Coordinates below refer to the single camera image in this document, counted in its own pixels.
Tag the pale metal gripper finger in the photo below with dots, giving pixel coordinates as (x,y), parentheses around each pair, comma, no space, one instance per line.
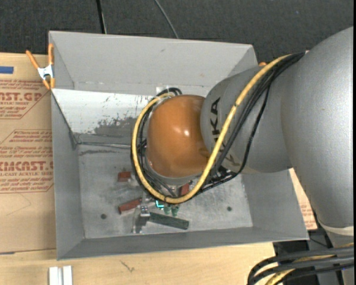
(135,223)
(145,211)

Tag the grey metal bin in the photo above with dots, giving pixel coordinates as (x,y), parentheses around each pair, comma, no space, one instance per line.
(106,70)

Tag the brown cardboard board red print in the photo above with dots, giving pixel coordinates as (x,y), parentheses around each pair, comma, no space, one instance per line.
(20,147)

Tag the dark green flat block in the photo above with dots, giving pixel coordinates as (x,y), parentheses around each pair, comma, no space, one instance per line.
(170,221)

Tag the red-brown flat block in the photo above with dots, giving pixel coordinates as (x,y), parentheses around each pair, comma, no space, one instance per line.
(124,177)
(185,188)
(130,205)

